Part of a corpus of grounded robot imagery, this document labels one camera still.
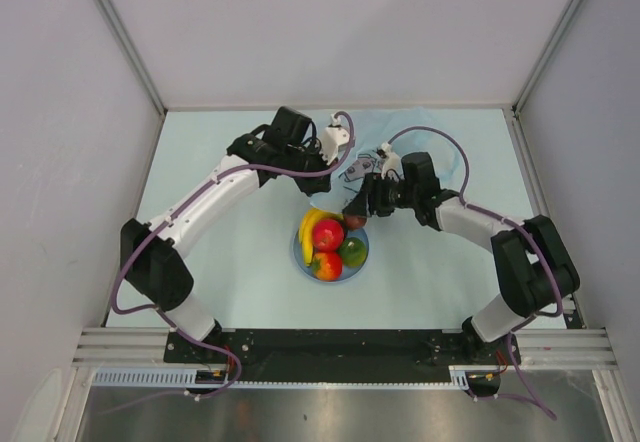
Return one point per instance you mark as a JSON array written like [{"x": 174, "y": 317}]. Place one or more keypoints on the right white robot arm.
[{"x": 534, "y": 269}]

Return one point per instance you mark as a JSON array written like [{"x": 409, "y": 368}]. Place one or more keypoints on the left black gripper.
[{"x": 318, "y": 184}]

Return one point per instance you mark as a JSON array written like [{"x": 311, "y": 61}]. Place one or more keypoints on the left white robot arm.
[{"x": 153, "y": 253}]

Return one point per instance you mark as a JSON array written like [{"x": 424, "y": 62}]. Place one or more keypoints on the aluminium corner post left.
[{"x": 131, "y": 54}]

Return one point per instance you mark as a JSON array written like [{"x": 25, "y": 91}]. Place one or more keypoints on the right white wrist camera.
[{"x": 390, "y": 162}]

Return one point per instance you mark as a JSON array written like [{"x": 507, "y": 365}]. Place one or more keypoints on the light blue printed plastic bag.
[{"x": 408, "y": 131}]

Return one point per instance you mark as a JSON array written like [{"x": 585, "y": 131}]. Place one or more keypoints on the white slotted cable duct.
[{"x": 200, "y": 379}]

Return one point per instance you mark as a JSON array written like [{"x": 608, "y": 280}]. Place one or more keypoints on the green yellow fake citrus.
[{"x": 353, "y": 252}]

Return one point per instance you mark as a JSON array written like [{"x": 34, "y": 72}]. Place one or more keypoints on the aluminium corner post right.
[{"x": 558, "y": 33}]

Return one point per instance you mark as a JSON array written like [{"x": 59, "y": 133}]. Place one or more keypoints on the aluminium right side rail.
[{"x": 571, "y": 311}]

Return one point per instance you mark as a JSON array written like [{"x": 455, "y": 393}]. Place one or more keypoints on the red fake fruit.
[{"x": 327, "y": 235}]

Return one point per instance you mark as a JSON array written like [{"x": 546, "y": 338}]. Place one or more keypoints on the orange fake persimmon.
[{"x": 326, "y": 266}]

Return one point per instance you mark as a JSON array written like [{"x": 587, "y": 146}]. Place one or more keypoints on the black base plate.
[{"x": 360, "y": 356}]

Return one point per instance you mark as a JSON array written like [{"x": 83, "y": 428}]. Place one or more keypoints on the aluminium front rail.
[{"x": 540, "y": 349}]

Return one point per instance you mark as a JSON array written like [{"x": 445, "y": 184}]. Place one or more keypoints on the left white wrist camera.
[{"x": 333, "y": 139}]

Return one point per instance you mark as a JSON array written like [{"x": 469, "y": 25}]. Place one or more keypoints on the yellow fake banana bunch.
[{"x": 305, "y": 232}]

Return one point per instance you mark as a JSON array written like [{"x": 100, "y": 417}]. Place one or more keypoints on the blue plastic plate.
[{"x": 348, "y": 272}]

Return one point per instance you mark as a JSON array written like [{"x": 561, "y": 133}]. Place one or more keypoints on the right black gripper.
[{"x": 370, "y": 198}]

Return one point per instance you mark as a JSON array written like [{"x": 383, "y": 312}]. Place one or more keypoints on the aluminium rail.
[
  {"x": 571, "y": 311},
  {"x": 540, "y": 349}
]

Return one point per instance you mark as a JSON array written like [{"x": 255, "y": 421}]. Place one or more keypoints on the aluminium corner post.
[
  {"x": 558, "y": 33},
  {"x": 131, "y": 54}
]

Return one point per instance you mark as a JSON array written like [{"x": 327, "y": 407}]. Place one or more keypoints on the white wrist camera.
[
  {"x": 333, "y": 139},
  {"x": 390, "y": 162}
]

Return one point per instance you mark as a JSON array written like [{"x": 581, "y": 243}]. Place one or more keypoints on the brown round fake fruit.
[{"x": 353, "y": 222}]

